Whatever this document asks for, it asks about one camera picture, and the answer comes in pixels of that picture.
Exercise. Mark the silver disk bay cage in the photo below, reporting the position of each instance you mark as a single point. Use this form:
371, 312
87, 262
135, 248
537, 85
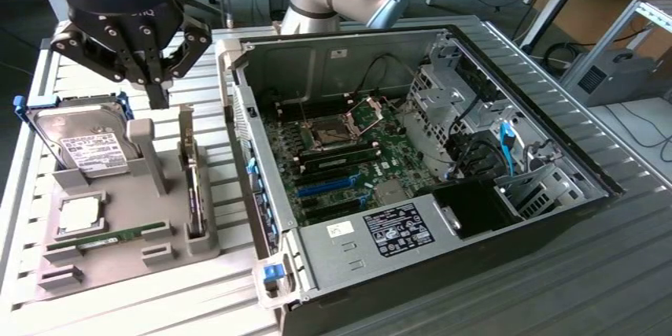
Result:
436, 96

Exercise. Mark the grey control box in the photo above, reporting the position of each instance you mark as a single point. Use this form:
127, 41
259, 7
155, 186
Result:
624, 80

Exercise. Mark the dark RAM stick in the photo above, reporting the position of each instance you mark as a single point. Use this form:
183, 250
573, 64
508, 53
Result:
336, 163

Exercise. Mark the aluminium profile frame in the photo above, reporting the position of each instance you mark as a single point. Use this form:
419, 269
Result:
604, 43

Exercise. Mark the silver slanted disk bay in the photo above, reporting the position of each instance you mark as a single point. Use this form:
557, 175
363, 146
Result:
535, 194

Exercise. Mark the black plastic air duct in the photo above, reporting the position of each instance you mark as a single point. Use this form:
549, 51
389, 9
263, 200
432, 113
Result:
472, 210

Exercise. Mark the grey parts rack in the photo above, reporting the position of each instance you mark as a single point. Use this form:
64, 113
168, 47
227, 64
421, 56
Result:
131, 210

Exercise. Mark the green RAM stick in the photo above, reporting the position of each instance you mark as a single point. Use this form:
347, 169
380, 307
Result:
125, 232

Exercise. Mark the Nvidia graphics card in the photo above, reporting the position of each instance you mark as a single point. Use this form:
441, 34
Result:
193, 194

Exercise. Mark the silver power supply unit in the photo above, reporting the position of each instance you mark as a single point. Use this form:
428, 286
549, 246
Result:
341, 257

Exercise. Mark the metal socket cover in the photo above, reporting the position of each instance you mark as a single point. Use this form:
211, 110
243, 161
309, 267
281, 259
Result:
373, 102

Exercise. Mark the blue slot retention clip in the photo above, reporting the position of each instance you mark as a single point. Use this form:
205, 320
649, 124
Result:
249, 165

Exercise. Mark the open black PC case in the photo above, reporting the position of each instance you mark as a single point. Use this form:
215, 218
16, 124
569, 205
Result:
420, 296

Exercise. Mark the silver hard disk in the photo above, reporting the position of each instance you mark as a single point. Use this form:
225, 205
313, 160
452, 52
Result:
79, 123

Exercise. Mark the green motherboard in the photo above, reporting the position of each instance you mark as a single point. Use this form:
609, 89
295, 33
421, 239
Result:
404, 147

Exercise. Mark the CPU socket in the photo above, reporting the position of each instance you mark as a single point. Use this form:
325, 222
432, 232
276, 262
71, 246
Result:
329, 135

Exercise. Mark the black long expansion slot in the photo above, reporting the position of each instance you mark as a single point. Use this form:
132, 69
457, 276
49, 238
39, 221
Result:
336, 215
325, 178
336, 204

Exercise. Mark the black slanted pole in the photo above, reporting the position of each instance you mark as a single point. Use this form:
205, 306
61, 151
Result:
564, 1

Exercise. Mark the blue disk caddy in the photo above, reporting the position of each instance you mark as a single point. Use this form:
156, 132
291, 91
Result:
20, 108

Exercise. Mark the thin metal locking lever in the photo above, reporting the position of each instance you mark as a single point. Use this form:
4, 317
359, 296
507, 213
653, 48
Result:
303, 115

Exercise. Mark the silver chipset heatsink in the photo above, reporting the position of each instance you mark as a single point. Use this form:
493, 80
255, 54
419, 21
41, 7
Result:
393, 192

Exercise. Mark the blue case latch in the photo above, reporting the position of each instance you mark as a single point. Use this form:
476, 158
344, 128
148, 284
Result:
272, 274

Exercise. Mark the silver CPU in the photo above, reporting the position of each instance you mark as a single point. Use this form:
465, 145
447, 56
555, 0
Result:
79, 216

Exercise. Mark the black RAM slot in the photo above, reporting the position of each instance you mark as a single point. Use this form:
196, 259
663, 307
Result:
361, 150

